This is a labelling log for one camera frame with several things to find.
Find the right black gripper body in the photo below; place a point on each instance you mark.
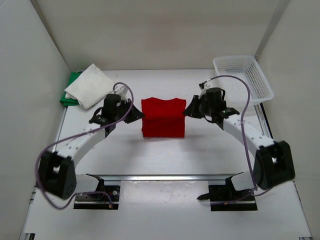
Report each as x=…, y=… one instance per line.
x=207, y=109

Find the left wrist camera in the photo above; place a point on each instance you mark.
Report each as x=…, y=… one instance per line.
x=122, y=92

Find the aluminium left rail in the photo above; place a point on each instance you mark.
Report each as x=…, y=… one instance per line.
x=58, y=135

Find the red cloth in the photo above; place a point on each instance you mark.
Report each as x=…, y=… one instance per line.
x=163, y=118

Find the aluminium front rail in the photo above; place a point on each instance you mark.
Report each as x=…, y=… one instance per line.
x=166, y=178

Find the white plastic basket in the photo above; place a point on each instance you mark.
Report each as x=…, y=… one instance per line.
x=246, y=68

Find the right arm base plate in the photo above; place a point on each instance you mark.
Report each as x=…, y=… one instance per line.
x=224, y=199

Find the white t shirt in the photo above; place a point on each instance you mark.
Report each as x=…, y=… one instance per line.
x=89, y=87

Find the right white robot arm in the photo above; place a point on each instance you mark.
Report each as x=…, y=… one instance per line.
x=242, y=131

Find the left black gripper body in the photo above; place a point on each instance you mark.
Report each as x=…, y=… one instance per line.
x=123, y=107

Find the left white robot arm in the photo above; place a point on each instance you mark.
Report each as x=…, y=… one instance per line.
x=56, y=172

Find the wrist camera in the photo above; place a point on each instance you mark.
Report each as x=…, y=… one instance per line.
x=204, y=86
x=122, y=92

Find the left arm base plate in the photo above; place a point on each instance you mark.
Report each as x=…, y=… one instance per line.
x=100, y=201

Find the green t shirt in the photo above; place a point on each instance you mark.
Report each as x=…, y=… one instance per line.
x=66, y=102

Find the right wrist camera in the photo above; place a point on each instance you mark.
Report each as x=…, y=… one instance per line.
x=204, y=86

